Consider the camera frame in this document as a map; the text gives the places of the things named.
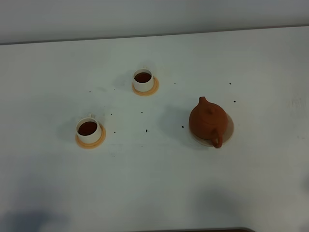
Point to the brown clay teapot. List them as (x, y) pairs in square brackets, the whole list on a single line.
[(208, 121)]

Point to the beige round teapot coaster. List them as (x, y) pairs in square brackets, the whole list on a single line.
[(226, 136)]

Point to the white teacup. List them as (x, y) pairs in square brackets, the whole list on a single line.
[(143, 80), (88, 130)]

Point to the orange cup coaster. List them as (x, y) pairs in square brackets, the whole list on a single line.
[(152, 91), (92, 145)]

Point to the far white teacup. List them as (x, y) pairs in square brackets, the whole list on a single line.
[(143, 80)]

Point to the near white teacup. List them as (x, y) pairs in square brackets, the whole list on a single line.
[(88, 130)]

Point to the far orange cup coaster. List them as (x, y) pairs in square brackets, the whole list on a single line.
[(152, 91)]

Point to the near orange cup coaster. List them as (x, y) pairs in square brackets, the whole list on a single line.
[(92, 145)]

